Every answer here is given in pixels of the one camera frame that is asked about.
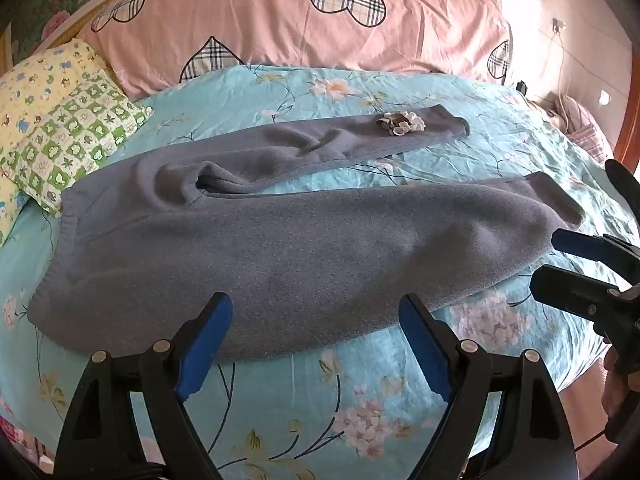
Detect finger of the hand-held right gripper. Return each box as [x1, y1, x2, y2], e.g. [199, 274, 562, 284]
[551, 228, 640, 289]
[529, 264, 632, 322]

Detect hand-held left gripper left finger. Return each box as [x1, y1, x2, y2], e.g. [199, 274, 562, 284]
[52, 291, 234, 480]

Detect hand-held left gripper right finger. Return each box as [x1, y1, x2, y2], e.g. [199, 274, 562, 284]
[398, 292, 581, 480]

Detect grey fleece pants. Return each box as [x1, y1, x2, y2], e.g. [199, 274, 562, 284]
[27, 104, 586, 366]

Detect person's right hand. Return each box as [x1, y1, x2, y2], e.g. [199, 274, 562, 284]
[601, 347, 625, 413]

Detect teal floral bedsheet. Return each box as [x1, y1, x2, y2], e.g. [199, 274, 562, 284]
[0, 62, 640, 480]

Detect pink striped cloth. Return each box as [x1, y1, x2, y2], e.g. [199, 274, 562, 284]
[550, 94, 615, 163]

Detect white flower hair scrunchie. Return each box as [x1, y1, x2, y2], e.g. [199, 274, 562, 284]
[376, 110, 427, 137]

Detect green checked pillow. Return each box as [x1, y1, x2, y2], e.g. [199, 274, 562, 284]
[0, 69, 155, 218]

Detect yellow cartoon print pillow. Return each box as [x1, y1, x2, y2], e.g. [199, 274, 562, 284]
[0, 39, 108, 248]

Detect pink duvet with plaid hearts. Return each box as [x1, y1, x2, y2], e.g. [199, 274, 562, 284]
[75, 0, 516, 101]

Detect thin black cable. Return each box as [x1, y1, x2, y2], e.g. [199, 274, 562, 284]
[574, 426, 610, 453]

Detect wooden door frame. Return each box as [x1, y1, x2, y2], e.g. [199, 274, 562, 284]
[614, 110, 640, 176]

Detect white charger cable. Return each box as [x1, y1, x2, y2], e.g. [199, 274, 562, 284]
[542, 27, 573, 131]

